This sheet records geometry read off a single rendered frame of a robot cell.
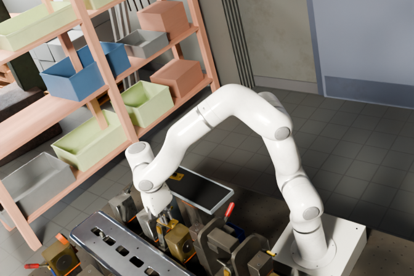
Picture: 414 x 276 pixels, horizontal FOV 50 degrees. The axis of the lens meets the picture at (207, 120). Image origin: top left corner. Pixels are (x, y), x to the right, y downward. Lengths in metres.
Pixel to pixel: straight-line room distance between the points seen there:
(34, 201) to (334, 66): 2.82
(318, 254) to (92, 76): 2.45
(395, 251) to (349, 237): 0.21
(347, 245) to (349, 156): 1.76
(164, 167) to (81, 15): 2.39
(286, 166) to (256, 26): 3.09
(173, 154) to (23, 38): 2.26
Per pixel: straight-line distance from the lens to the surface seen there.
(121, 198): 2.14
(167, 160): 1.38
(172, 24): 4.31
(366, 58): 4.11
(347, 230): 2.08
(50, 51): 5.53
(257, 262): 1.59
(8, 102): 5.10
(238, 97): 1.37
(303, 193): 1.66
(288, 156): 1.55
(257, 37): 4.60
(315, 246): 1.91
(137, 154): 1.43
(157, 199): 1.55
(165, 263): 1.85
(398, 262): 2.10
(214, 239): 1.60
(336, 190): 3.43
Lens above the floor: 2.34
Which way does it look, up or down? 31 degrees down
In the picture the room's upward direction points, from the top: 16 degrees counter-clockwise
